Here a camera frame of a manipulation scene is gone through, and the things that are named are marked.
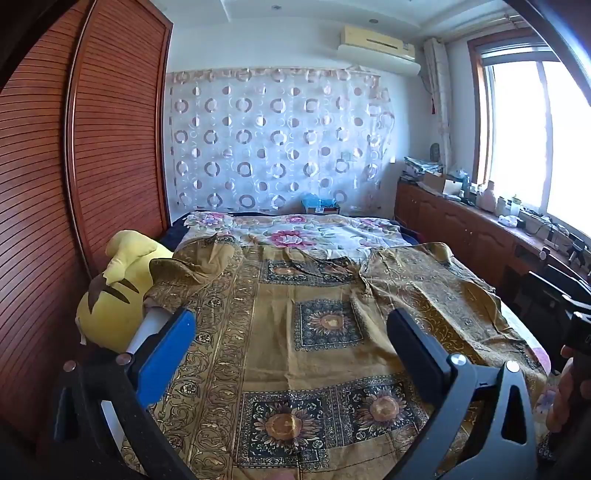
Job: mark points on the blue plastic bag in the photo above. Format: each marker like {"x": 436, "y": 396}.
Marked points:
{"x": 318, "y": 203}

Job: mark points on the long wooden cabinet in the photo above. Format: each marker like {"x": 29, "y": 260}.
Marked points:
{"x": 443, "y": 221}

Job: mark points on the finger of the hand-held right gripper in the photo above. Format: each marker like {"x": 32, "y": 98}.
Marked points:
{"x": 561, "y": 290}

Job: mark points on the circle patterned sheer curtain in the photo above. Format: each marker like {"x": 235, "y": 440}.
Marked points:
{"x": 277, "y": 138}

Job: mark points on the beige window curtain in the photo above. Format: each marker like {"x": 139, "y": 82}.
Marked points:
{"x": 438, "y": 106}

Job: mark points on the open cardboard box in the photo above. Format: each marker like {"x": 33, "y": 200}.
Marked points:
{"x": 436, "y": 182}

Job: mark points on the white plastic bottle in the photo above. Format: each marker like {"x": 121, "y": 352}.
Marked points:
{"x": 486, "y": 198}

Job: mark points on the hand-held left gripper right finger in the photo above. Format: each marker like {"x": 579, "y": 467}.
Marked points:
{"x": 415, "y": 350}

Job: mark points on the white air conditioner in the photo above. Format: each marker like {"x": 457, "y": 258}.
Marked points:
{"x": 376, "y": 50}

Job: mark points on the yellow plush toy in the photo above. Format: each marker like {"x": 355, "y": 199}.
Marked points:
{"x": 111, "y": 304}

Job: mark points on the gold patterned blanket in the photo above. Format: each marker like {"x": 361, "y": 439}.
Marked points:
{"x": 286, "y": 360}

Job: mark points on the wooden framed window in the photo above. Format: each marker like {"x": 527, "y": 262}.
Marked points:
{"x": 531, "y": 138}

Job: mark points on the peony print bedsheet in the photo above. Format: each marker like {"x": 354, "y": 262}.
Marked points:
{"x": 300, "y": 235}

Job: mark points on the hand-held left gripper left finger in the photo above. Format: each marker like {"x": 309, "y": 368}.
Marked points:
{"x": 166, "y": 357}

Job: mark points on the person's right hand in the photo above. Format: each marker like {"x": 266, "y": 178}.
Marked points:
{"x": 570, "y": 397}

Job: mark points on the pile of printed papers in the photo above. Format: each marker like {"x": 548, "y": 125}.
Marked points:
{"x": 420, "y": 166}

